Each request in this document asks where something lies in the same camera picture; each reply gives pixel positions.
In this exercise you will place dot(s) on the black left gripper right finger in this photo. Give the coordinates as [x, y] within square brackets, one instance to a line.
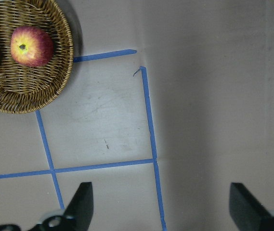
[246, 211]

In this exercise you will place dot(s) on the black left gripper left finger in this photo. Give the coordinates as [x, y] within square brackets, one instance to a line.
[76, 217]

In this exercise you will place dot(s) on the red yellow apple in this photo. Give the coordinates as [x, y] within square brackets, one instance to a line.
[31, 46]

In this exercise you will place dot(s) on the round woven wicker basket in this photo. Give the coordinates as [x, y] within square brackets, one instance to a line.
[26, 89]

